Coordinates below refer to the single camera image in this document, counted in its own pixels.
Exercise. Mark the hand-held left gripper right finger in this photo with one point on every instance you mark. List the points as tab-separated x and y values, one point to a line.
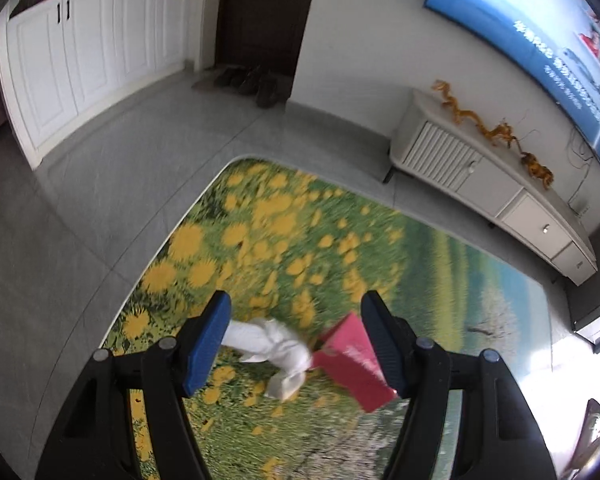
382	347

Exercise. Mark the white television cabinet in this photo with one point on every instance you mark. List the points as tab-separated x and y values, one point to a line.
480	180

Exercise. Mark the golden dragon ornament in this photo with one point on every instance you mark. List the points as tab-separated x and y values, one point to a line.
536	167

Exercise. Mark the dark brown door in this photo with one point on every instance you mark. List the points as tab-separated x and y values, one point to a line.
265	10

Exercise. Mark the white tissue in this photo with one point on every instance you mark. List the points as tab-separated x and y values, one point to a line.
280	350

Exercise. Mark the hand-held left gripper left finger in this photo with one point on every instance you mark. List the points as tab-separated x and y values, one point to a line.
207	347

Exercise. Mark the flower field print rug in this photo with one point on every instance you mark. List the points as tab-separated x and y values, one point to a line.
305	240

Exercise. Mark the white cupboard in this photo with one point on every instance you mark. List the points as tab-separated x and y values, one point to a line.
90	60

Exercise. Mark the dark shoe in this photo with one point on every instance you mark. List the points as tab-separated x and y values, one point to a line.
268	90
238	77
251	81

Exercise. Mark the brown door mat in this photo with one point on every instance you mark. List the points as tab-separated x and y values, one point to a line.
205	82

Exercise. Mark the wall socket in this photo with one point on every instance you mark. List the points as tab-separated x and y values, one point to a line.
582	207

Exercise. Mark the curved television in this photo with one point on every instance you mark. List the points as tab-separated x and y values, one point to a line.
530	20

